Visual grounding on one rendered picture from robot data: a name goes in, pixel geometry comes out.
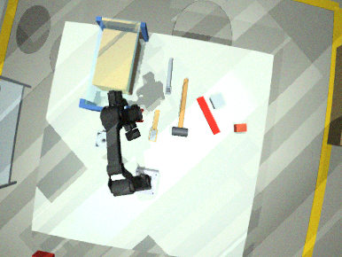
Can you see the clear-panelled rack with blue frame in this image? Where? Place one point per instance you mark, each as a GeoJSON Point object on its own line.
{"type": "Point", "coordinates": [116, 60]}

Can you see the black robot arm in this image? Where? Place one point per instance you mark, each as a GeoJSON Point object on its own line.
{"type": "Point", "coordinates": [112, 117]}

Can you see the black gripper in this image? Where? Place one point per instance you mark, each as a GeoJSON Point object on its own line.
{"type": "Point", "coordinates": [131, 131]}

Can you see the mallet with wooden handle and black head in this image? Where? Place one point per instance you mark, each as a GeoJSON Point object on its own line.
{"type": "Point", "coordinates": [180, 131]}

